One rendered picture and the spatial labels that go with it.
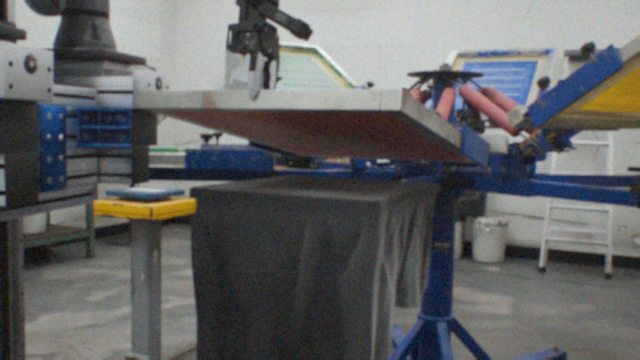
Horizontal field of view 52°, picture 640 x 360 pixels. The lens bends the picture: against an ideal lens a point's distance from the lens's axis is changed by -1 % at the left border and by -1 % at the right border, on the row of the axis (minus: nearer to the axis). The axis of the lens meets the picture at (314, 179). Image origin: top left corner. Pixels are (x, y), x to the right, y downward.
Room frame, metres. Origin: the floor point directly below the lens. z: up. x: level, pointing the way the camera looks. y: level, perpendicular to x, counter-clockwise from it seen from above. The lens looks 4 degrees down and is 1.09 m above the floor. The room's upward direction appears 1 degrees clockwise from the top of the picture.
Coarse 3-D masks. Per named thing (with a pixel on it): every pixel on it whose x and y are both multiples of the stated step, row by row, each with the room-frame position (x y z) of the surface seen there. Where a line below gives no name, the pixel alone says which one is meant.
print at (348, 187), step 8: (248, 184) 1.54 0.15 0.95; (256, 184) 1.55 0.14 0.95; (264, 184) 1.56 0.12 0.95; (272, 184) 1.56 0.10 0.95; (280, 184) 1.57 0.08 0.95; (288, 184) 1.57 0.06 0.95; (296, 184) 1.58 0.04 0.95; (304, 184) 1.58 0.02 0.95; (312, 184) 1.59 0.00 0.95; (320, 184) 1.59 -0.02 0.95; (328, 184) 1.60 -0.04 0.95; (336, 184) 1.60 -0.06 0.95; (344, 184) 1.61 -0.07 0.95; (352, 184) 1.61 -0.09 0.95; (360, 184) 1.62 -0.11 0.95; (368, 184) 1.62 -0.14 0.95; (376, 184) 1.63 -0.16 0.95; (384, 184) 1.63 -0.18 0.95; (392, 184) 1.63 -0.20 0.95; (400, 184) 1.64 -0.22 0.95; (336, 192) 1.40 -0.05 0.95; (344, 192) 1.41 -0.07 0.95; (352, 192) 1.41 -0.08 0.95; (360, 192) 1.41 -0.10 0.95
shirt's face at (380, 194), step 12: (252, 180) 1.67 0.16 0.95; (264, 180) 1.68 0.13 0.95; (276, 180) 1.68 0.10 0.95; (336, 180) 1.73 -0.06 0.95; (348, 180) 1.74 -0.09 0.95; (360, 180) 1.75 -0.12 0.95; (372, 180) 1.75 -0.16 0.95; (276, 192) 1.37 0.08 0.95; (288, 192) 1.38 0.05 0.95; (300, 192) 1.39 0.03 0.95; (312, 192) 1.39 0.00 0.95; (324, 192) 1.39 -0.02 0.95; (372, 192) 1.42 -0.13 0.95; (384, 192) 1.43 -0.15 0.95; (396, 192) 1.43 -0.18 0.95
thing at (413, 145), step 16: (272, 112) 1.30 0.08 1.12; (320, 128) 1.46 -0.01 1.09; (336, 128) 1.43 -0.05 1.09; (352, 128) 1.41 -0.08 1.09; (368, 128) 1.39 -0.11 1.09; (384, 128) 1.37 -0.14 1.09; (400, 128) 1.35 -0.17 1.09; (352, 144) 1.69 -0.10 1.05; (368, 144) 1.66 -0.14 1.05; (384, 144) 1.63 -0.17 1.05; (400, 144) 1.60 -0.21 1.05; (416, 144) 1.58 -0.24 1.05; (432, 144) 1.55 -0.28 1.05; (448, 160) 1.84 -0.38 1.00; (464, 160) 1.82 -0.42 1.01
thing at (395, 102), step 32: (160, 96) 1.38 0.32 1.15; (192, 96) 1.34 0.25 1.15; (224, 96) 1.31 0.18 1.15; (256, 96) 1.28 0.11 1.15; (288, 96) 1.25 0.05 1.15; (320, 96) 1.22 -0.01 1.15; (352, 96) 1.19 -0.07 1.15; (384, 96) 1.17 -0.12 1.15; (416, 128) 1.33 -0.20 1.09; (448, 128) 1.46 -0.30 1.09; (416, 160) 1.92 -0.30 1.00
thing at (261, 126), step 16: (176, 112) 1.41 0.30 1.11; (192, 112) 1.39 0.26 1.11; (208, 112) 1.37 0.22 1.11; (224, 112) 1.36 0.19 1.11; (240, 112) 1.34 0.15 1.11; (256, 112) 1.32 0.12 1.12; (224, 128) 1.60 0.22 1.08; (240, 128) 1.58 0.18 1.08; (256, 128) 1.55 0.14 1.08; (272, 128) 1.53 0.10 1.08; (288, 128) 1.50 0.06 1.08; (304, 128) 1.47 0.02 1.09; (272, 144) 1.85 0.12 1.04; (288, 144) 1.82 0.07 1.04; (304, 144) 1.78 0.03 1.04; (320, 144) 1.75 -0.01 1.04; (336, 144) 1.72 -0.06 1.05
